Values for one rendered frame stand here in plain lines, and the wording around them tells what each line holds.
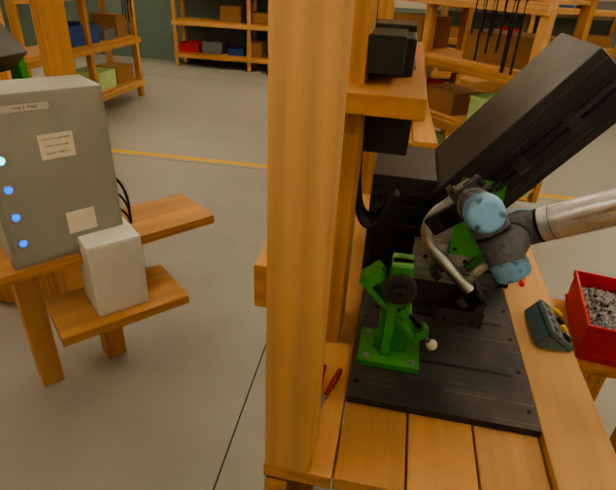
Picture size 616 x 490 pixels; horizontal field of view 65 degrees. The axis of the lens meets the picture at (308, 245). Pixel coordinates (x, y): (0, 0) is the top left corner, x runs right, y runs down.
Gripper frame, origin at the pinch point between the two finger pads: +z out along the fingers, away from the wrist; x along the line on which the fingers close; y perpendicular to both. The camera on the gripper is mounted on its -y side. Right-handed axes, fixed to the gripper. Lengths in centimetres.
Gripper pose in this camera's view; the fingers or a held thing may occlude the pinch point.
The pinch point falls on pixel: (455, 198)
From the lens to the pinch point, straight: 131.7
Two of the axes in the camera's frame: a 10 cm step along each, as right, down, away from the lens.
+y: 7.7, -5.7, -2.7
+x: -6.1, -7.9, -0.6
